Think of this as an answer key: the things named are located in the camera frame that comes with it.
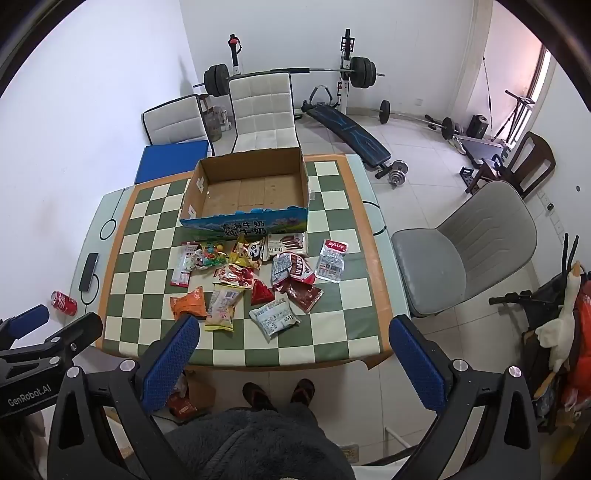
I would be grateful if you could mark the red soda can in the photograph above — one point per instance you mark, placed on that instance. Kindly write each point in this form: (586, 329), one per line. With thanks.
(63, 303)

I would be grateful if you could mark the white padded chair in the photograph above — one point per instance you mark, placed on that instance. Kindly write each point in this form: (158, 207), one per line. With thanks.
(263, 110)

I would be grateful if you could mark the white and blue snack packet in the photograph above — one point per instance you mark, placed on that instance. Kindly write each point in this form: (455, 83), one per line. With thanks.
(274, 318)

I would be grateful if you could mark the beige snack packet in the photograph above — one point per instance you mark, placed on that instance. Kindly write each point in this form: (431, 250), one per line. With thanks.
(224, 307)

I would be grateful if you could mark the white plush goose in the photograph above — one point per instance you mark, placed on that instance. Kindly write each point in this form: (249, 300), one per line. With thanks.
(554, 332)

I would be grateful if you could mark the person's left foot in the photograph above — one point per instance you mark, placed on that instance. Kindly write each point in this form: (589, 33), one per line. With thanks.
(258, 397)

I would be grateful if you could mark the person's dark fleece clothing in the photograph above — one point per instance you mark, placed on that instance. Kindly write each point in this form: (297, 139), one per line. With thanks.
(258, 447)

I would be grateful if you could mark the black scooter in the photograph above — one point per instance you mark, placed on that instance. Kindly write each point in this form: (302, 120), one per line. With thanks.
(508, 299)

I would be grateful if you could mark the white packet red wing picture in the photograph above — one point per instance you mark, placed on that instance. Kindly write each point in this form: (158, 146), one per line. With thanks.
(235, 275)

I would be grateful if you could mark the grey shell chair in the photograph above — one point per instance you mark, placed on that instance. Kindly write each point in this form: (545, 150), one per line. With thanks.
(485, 230)

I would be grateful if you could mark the panda print snack packet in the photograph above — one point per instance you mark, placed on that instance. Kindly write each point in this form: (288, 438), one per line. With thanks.
(253, 254)

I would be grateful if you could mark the yellow snack packet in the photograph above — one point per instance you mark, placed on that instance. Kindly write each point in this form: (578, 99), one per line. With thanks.
(239, 249)

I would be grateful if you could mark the dark wooden chair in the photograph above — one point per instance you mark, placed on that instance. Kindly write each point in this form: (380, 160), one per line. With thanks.
(538, 157)

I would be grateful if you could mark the grey exercise machine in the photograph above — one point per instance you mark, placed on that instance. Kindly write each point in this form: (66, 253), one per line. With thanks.
(485, 146)

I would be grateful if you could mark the blue printed cardboard box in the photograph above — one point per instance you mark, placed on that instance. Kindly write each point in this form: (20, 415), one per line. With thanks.
(244, 226)

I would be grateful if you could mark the small red snack packet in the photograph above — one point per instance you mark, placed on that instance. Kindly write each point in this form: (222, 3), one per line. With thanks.
(261, 293)

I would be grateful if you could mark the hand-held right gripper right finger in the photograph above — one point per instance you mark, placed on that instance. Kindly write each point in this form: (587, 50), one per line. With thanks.
(415, 364)

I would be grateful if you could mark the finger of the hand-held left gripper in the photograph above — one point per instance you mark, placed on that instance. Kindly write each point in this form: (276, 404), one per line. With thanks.
(69, 336)
(27, 321)

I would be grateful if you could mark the black barbell with plates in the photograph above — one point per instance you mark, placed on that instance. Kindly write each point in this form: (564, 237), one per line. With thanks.
(217, 81)

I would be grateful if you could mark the clear packet with red label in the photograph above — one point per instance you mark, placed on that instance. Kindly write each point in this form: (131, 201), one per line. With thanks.
(332, 261)

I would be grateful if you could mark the grey and red snack packet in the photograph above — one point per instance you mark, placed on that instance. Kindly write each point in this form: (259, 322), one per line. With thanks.
(288, 267)

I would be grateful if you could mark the long red and white packet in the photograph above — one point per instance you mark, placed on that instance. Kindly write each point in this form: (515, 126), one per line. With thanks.
(181, 265)

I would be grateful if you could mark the white sneaker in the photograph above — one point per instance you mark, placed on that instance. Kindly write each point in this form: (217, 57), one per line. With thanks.
(458, 144)

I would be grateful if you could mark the orange snack packet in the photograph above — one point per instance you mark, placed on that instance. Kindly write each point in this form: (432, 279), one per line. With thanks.
(188, 302)

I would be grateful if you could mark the clear water jug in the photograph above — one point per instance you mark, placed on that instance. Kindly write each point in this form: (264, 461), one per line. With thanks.
(214, 122)

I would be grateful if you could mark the small brown carton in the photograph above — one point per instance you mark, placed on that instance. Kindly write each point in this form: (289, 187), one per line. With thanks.
(201, 394)

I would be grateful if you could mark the barbell on rack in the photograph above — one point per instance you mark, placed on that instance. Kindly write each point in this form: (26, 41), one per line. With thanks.
(345, 78)

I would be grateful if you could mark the person's foot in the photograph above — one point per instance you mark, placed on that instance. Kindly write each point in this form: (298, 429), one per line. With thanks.
(258, 397)
(302, 392)

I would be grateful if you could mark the long floor barbell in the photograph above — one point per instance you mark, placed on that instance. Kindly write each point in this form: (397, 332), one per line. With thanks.
(384, 112)

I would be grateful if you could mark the person's right foot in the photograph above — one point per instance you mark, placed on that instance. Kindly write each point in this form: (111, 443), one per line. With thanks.
(302, 392)

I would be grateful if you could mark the white chair with black edge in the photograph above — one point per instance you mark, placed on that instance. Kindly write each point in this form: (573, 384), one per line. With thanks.
(173, 122)

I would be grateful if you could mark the black sit-up bench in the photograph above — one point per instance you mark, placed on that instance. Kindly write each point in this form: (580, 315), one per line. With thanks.
(355, 136)

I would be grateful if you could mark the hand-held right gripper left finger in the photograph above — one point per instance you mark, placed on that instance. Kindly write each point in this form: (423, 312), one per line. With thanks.
(171, 364)

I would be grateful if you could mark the orange bag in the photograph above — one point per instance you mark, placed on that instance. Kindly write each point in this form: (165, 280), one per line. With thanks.
(582, 378)

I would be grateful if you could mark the brown and white wafer packet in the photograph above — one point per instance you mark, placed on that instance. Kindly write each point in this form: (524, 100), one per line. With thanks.
(286, 244)

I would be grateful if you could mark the colourful candy packet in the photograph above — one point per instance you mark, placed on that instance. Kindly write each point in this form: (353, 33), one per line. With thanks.
(212, 254)

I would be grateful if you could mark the blue cushion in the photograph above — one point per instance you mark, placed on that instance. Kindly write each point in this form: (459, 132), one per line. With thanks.
(171, 159)

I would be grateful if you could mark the small dumbbell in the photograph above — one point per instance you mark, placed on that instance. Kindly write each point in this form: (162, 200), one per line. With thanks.
(398, 167)

